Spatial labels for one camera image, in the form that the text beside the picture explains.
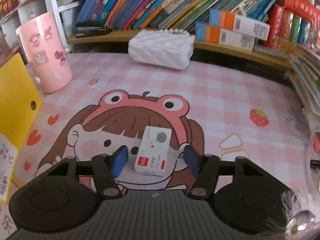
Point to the pink cylindrical pen holder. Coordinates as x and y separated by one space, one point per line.
43 48

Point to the orange white box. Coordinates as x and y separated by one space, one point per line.
239 23
216 35

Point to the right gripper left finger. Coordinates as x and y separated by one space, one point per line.
106 168

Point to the yellow cardboard box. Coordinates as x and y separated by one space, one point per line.
20 103

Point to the orange white box lower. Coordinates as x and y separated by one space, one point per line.
216 35

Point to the red thick dictionary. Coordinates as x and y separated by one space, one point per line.
302 8

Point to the white quilted handbag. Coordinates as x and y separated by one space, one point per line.
165 48

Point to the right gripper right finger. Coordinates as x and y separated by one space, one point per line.
205 169

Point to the stack of papers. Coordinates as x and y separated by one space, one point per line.
305 79

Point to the orange white box upper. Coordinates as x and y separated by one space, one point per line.
239 23

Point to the white staples box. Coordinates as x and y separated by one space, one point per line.
152 154

